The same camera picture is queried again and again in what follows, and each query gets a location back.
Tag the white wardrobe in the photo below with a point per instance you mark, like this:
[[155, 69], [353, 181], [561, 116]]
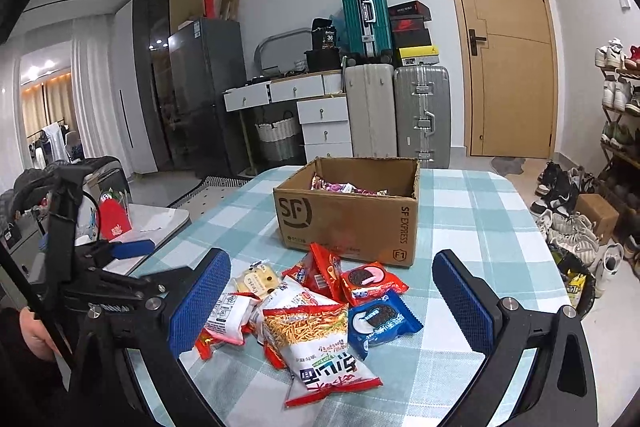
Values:
[[142, 117]]

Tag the pile of wrapped snack packets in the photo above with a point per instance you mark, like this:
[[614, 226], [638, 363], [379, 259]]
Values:
[[345, 188]]

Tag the large crispy noodle packet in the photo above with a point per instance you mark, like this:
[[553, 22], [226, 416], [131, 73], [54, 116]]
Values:
[[312, 347]]

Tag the black printed bag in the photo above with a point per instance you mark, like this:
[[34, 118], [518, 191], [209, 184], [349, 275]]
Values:
[[325, 34]]

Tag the white drawer desk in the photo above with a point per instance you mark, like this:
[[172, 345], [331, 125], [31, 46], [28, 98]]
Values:
[[325, 127]]

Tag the blue cookie packet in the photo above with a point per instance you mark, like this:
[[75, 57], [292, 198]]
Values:
[[380, 322]]

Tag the silver suitcase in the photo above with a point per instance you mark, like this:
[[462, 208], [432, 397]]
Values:
[[420, 107]]

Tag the red blue snack packet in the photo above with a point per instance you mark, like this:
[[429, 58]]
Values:
[[296, 274]]

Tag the white grey woven basket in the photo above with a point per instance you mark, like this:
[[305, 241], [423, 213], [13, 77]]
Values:
[[277, 139]]

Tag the white noodle packet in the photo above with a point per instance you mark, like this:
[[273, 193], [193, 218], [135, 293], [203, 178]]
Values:
[[287, 293]]

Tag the brown cardboard box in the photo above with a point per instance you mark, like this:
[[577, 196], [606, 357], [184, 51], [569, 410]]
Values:
[[340, 222]]

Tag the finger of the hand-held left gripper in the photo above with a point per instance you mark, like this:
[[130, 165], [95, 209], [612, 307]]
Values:
[[132, 248], [165, 278]]

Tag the red paper bag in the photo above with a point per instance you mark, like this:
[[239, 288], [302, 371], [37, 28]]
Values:
[[210, 4]]

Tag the grey refrigerator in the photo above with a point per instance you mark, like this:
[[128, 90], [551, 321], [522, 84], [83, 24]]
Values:
[[205, 97]]

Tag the white sheer curtain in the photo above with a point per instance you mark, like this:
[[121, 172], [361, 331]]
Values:
[[95, 97]]

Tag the pink cookie packet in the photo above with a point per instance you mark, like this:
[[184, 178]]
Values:
[[370, 279]]

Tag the grey padded jacket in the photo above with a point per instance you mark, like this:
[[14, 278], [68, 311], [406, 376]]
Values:
[[30, 181]]

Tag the grey oval tub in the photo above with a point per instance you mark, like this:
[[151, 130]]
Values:
[[272, 39]]

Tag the plain black shoe box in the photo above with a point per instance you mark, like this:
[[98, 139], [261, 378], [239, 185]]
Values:
[[412, 39]]

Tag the small cardboard box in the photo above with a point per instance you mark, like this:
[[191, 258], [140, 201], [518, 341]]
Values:
[[597, 217]]

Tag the clothes rack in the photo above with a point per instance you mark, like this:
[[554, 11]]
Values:
[[52, 142]]

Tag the tan wooden door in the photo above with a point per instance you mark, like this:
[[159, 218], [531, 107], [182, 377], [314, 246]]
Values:
[[500, 57]]

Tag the dark glossy wardrobe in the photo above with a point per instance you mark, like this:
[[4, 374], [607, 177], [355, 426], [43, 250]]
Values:
[[152, 57]]

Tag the patterned floor rug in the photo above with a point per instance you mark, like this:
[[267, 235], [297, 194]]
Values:
[[215, 194]]

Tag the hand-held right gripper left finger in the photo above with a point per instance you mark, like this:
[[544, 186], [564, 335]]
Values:
[[200, 302]]

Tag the white side table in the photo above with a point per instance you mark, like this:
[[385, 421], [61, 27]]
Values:
[[160, 219]]

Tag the teal suitcase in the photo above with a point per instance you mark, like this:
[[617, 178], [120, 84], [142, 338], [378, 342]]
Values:
[[356, 24]]

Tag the pile of assorted shoes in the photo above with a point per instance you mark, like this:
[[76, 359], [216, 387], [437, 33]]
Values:
[[570, 222]]

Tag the person's left hand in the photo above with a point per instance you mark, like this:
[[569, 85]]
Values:
[[36, 338]]

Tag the red black shoe box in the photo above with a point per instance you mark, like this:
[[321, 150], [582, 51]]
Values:
[[410, 25]]

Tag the black storage basket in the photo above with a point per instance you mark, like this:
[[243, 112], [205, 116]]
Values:
[[322, 61]]

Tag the white yellow cake packet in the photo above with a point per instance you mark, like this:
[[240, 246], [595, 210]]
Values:
[[255, 279]]

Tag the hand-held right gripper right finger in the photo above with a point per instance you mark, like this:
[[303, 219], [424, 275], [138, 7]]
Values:
[[460, 302]]

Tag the brown paper bag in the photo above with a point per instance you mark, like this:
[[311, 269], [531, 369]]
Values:
[[230, 4]]

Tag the white packet with red ends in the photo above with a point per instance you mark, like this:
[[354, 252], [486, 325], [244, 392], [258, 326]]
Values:
[[230, 314]]

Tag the wooden shoe rack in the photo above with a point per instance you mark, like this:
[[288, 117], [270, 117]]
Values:
[[620, 157]]

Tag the row of white sneakers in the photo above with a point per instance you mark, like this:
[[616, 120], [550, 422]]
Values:
[[612, 92]]

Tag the black trash bin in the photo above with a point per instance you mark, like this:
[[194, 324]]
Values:
[[580, 287]]

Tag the beige suitcase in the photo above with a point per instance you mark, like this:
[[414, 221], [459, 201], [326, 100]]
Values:
[[370, 112]]

